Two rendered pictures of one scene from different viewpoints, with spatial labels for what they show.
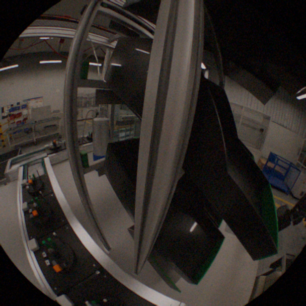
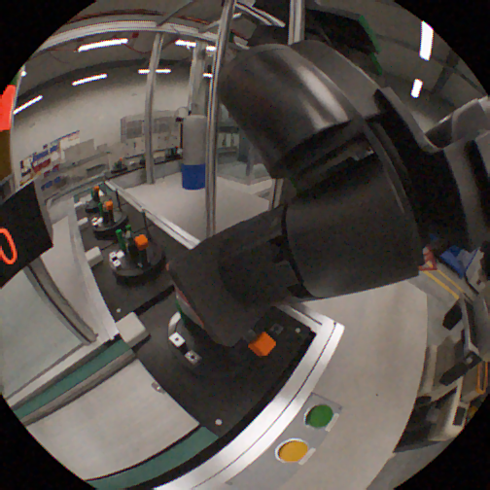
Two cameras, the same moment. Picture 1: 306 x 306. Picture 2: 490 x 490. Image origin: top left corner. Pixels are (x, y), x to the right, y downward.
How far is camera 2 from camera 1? 0.32 m
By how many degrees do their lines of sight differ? 13
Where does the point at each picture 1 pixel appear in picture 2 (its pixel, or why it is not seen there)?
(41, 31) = (111, 26)
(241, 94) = not seen: hidden behind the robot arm
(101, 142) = (196, 145)
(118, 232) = not seen: hidden behind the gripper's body
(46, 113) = (87, 151)
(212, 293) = (373, 341)
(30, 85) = (59, 119)
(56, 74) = (98, 94)
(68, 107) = (222, 52)
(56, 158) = (122, 182)
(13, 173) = (57, 210)
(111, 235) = not seen: hidden behind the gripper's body
